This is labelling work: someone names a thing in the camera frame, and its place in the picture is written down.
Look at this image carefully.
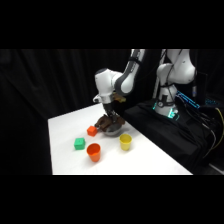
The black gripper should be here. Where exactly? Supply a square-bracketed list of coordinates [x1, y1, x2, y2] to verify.
[101, 101, 119, 121]

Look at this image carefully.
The brown plush deer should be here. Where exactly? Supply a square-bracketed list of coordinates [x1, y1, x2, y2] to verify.
[94, 113, 126, 132]

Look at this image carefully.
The grey bowl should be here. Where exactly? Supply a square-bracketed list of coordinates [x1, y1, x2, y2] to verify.
[101, 121, 123, 137]

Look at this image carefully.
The orange cube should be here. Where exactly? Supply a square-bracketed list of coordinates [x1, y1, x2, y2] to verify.
[86, 125, 98, 137]

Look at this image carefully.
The yellow plastic cup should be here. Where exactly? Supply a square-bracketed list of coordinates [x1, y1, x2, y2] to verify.
[119, 133, 133, 152]

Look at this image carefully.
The orange plastic cup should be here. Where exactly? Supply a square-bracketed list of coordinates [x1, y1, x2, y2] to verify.
[86, 142, 102, 163]

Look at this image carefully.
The green cube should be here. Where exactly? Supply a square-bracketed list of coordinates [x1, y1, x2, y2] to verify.
[73, 137, 87, 151]

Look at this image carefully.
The black robot stand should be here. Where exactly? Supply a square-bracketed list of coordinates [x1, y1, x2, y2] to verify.
[120, 99, 224, 176]

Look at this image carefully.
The blue lit controller box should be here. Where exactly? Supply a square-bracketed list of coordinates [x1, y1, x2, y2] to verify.
[175, 90, 202, 110]

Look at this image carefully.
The black curtain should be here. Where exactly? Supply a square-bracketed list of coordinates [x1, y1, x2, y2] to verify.
[0, 49, 224, 176]

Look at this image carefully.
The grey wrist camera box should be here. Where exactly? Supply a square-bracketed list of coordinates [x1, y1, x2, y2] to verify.
[92, 94, 103, 104]

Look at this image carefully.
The yellow cable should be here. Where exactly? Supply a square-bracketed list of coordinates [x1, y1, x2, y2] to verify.
[203, 107, 224, 158]

